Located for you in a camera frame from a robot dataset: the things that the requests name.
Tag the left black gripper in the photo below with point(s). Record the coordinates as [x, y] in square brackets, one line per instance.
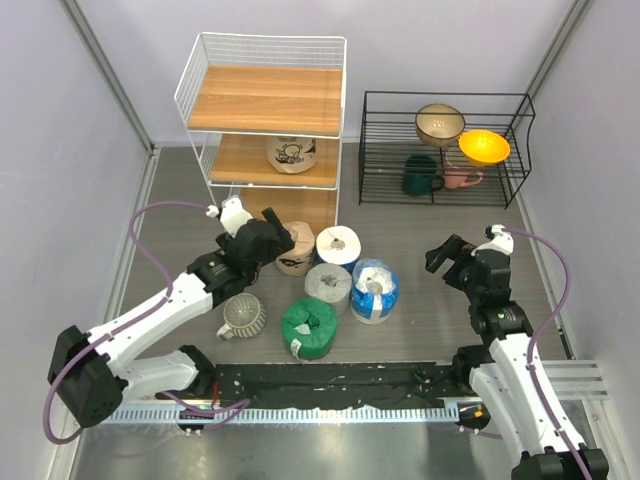
[282, 242]

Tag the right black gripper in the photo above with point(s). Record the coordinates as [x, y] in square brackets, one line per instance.
[454, 248]

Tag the white roll blue wrapper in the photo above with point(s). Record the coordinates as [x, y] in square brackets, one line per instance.
[338, 245]

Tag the brown paper roll with cartoon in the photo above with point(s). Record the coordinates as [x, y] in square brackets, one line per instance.
[291, 155]

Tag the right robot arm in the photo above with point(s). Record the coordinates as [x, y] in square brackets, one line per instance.
[505, 371]

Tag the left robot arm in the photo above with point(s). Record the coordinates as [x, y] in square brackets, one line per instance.
[93, 372]

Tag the grey paper towel roll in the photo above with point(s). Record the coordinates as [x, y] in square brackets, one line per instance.
[331, 284]

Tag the blue white plastic-wrapped roll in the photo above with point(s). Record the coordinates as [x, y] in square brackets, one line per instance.
[374, 292]

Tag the pink mug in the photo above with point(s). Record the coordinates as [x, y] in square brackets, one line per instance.
[458, 172]

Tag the dark green mug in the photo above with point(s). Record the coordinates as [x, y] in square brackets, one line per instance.
[421, 176]

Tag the grey ribbed mug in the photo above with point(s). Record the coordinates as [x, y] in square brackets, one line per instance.
[244, 316]

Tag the green wrapped paper roll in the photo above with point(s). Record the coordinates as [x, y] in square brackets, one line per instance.
[308, 328]

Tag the yellow bowl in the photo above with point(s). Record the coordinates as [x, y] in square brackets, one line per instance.
[484, 147]

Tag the brown glass bowl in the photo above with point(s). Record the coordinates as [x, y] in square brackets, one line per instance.
[439, 125]

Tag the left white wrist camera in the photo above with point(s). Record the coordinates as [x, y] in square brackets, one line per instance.
[231, 214]

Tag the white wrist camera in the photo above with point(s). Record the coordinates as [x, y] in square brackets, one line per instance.
[499, 240]
[231, 214]

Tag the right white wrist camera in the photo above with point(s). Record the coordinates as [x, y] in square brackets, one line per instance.
[499, 240]

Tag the white wire wooden shelf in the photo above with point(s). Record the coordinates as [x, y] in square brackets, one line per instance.
[236, 90]

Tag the black wire rack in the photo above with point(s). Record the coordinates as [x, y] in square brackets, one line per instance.
[388, 137]

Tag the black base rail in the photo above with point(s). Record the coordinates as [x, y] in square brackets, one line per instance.
[332, 386]

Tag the slotted cable duct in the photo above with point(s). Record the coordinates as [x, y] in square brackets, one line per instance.
[173, 413]

